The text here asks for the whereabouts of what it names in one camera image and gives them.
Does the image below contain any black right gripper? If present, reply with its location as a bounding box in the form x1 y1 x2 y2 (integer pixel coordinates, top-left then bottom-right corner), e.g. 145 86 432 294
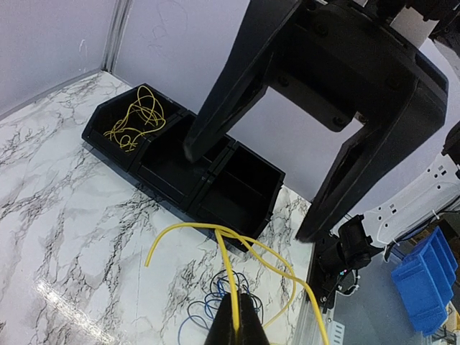
270 1 449 243

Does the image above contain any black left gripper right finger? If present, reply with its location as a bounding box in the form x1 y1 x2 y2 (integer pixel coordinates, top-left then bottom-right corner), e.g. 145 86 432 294
237 293 270 345

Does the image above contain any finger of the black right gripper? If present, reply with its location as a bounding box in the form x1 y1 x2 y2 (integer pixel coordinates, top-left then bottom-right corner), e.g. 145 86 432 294
183 1 302 162

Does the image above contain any black bin far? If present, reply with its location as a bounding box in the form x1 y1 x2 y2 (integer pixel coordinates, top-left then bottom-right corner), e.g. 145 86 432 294
82 83 186 172

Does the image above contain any right corner aluminium post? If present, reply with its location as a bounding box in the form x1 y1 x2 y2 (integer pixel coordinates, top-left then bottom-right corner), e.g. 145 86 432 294
101 0 133 73

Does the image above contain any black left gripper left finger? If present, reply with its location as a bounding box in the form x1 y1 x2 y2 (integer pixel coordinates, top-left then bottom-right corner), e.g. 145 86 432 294
205 294 236 345

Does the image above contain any blue plastic crate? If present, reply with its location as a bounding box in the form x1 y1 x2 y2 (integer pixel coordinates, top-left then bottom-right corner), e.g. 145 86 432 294
391 226 458 336

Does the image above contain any black bin near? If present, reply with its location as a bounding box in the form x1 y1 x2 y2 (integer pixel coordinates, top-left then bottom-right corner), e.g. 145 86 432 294
188 142 285 239

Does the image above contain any black bin middle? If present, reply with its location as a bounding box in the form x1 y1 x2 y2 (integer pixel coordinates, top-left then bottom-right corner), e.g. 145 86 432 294
131 112 235 212

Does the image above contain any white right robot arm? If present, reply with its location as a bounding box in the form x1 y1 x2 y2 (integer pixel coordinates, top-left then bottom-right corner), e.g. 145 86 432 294
183 1 459 308

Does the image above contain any blue cable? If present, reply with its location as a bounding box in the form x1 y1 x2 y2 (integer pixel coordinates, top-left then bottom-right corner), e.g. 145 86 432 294
175 271 259 345

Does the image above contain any black bin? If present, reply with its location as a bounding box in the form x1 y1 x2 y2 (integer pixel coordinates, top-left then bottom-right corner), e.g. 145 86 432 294
82 83 186 172
131 112 235 212
188 142 285 239

